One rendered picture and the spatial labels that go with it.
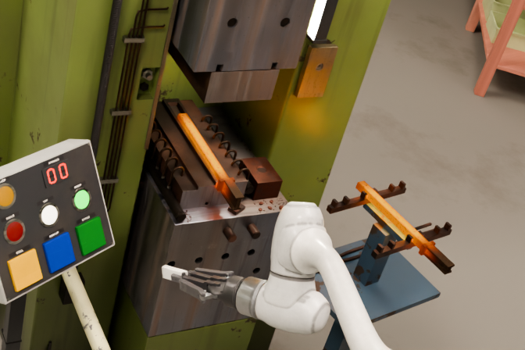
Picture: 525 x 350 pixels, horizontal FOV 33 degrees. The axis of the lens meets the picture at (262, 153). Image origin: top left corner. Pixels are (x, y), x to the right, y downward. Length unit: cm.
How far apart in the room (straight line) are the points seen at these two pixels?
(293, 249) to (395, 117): 329
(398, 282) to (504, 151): 247
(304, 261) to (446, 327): 203
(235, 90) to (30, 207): 61
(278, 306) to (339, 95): 93
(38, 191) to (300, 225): 61
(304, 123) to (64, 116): 76
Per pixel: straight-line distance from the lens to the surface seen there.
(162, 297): 265
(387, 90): 541
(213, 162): 256
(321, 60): 258
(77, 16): 221
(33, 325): 287
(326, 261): 186
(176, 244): 251
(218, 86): 229
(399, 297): 286
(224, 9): 218
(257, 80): 234
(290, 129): 270
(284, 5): 225
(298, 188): 289
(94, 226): 223
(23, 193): 210
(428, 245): 263
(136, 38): 228
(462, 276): 419
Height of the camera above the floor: 247
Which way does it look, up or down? 33 degrees down
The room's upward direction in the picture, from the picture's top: 16 degrees clockwise
